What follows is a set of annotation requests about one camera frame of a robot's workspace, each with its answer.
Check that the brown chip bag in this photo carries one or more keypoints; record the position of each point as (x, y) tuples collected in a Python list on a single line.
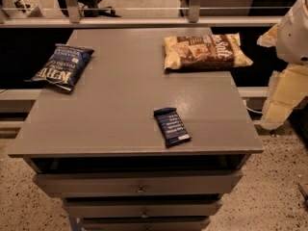
[(205, 52)]

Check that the grey drawer cabinet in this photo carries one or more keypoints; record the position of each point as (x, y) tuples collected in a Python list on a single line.
[(99, 149)]

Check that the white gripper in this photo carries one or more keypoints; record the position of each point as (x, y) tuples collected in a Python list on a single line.
[(295, 38)]

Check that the blue chip bag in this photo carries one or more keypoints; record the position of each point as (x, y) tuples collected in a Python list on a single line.
[(65, 66)]

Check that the dark blue snack bar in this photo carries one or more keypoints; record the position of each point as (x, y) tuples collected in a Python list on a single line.
[(171, 126)]

